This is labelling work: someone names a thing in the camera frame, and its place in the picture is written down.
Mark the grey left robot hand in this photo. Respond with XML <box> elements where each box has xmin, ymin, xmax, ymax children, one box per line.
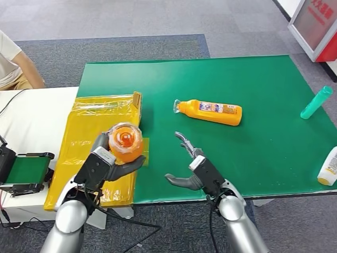
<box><xmin>90</xmin><ymin>134</ymin><xmax>147</xmax><ymax>182</ymax></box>

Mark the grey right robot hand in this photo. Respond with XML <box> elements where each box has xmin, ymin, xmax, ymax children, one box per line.
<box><xmin>164</xmin><ymin>131</ymin><xmax>206</xmax><ymax>191</ymax></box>

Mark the orange bottle with clear cap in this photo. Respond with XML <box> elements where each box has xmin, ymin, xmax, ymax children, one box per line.
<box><xmin>173</xmin><ymin>99</ymin><xmax>243</xmax><ymax>127</ymax></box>
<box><xmin>104</xmin><ymin>122</ymin><xmax>145</xmax><ymax>164</ymax></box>

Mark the teal plastic bottle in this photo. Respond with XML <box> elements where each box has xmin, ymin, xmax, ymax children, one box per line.
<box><xmin>300</xmin><ymin>85</ymin><xmax>333</xmax><ymax>120</ymax></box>

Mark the white bottle with yellow cap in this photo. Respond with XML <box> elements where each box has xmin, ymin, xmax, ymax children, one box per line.
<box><xmin>317</xmin><ymin>145</ymin><xmax>337</xmax><ymax>187</ymax></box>

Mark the white table foot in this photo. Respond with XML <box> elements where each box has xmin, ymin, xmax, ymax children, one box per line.
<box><xmin>252</xmin><ymin>199</ymin><xmax>274</xmax><ymax>207</ymax></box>
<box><xmin>87</xmin><ymin>208</ymin><xmax>134</xmax><ymax>230</ymax></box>

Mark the green table mat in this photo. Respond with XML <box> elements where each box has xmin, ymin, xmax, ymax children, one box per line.
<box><xmin>77</xmin><ymin>55</ymin><xmax>337</xmax><ymax>205</ymax></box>

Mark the small green belt conveyor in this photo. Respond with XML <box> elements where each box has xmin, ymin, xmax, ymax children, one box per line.
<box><xmin>0</xmin><ymin>136</ymin><xmax>55</xmax><ymax>197</ymax></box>

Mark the person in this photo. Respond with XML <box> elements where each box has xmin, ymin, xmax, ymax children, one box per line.
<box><xmin>0</xmin><ymin>30</ymin><xmax>46</xmax><ymax>92</ymax></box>

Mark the red and white sign stand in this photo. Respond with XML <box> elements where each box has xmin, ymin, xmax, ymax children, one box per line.
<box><xmin>287</xmin><ymin>0</ymin><xmax>337</xmax><ymax>63</ymax></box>

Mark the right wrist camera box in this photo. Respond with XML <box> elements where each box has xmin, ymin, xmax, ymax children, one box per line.
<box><xmin>188</xmin><ymin>155</ymin><xmax>225</xmax><ymax>198</ymax></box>

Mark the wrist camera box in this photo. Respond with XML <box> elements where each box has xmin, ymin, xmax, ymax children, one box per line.
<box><xmin>188</xmin><ymin>155</ymin><xmax>225</xmax><ymax>198</ymax></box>
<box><xmin>75</xmin><ymin>147</ymin><xmax>116</xmax><ymax>192</ymax></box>

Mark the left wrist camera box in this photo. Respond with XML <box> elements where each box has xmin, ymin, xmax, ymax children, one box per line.
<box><xmin>75</xmin><ymin>147</ymin><xmax>116</xmax><ymax>192</ymax></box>

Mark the black floor cable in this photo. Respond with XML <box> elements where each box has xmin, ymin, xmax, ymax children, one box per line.
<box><xmin>0</xmin><ymin>208</ymin><xmax>54</xmax><ymax>233</ymax></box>

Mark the thin black cable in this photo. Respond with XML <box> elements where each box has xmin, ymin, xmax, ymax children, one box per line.
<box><xmin>0</xmin><ymin>89</ymin><xmax>27</xmax><ymax>116</ymax></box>

